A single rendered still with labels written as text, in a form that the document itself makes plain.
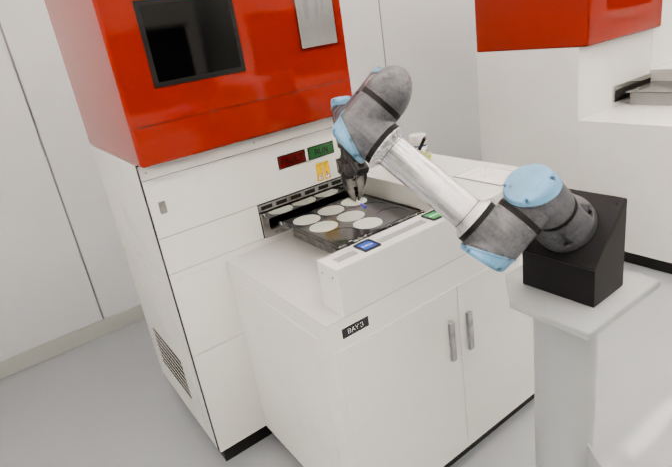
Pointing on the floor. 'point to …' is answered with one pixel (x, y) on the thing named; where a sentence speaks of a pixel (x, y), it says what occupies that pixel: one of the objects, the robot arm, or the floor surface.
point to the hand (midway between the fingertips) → (357, 198)
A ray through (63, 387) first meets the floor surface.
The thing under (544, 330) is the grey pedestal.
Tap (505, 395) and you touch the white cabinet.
